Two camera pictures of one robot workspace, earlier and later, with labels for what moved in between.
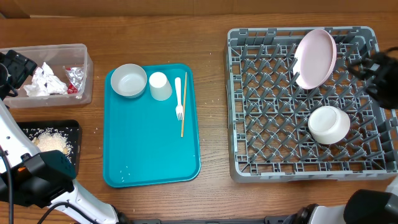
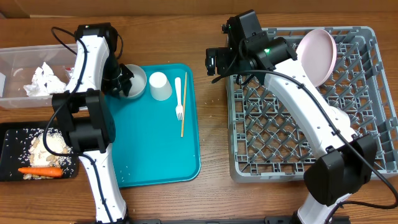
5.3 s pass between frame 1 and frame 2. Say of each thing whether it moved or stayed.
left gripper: moved
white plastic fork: stayed
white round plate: stayed
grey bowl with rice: stayed
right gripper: moved
